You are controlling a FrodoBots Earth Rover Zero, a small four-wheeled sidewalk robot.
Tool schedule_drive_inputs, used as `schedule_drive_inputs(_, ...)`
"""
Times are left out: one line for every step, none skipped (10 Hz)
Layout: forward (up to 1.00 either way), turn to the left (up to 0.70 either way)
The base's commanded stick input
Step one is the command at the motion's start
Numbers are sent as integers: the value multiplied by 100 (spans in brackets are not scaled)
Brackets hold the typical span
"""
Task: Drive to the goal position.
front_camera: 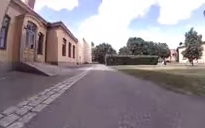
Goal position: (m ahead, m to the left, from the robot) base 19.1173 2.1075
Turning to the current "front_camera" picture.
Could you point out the trimmed green hedge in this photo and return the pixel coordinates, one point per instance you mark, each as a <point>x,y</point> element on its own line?
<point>133,60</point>

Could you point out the grey asphalt road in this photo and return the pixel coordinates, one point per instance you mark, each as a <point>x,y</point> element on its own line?
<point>106,103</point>

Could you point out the row of trees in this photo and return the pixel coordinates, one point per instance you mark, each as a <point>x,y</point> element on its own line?
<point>140,45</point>

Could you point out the low yellow building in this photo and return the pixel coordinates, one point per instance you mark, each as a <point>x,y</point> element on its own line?
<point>53,43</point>

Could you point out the grey stone ramp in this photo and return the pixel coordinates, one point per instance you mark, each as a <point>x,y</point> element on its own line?
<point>40,68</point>

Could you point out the red building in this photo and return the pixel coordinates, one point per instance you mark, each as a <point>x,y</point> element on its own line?
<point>173,53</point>

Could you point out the grass field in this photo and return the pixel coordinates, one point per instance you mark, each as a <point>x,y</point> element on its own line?
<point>176,78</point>

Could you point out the grey asphalt pavement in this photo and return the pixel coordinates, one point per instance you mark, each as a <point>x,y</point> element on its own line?
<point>20,90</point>

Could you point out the cobblestone strip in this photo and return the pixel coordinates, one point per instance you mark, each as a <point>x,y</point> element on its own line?
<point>26,108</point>

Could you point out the small round tree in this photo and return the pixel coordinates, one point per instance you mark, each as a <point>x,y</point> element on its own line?
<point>192,43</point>

